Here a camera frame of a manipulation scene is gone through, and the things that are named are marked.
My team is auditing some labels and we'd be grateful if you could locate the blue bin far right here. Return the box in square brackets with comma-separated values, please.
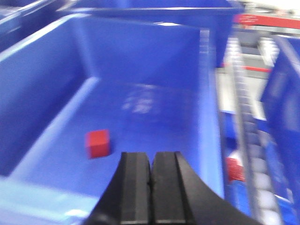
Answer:
[261, 35, 300, 205]

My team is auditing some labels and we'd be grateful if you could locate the blue bin behind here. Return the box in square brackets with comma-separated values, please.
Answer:
[57, 0, 244, 67]

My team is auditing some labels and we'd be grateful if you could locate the red cube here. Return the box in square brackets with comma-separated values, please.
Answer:
[226, 157, 245, 182]
[85, 129, 111, 158]

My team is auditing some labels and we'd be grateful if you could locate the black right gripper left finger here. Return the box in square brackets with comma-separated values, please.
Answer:
[83, 152, 150, 225]

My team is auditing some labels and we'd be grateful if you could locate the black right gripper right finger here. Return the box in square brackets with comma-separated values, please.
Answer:
[151, 152, 258, 225]

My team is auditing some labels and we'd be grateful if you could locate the white roller track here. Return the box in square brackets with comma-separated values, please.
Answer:
[226, 37, 283, 225]

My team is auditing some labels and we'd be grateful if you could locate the blue bin holding cube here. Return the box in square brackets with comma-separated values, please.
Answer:
[0, 14, 224, 225]

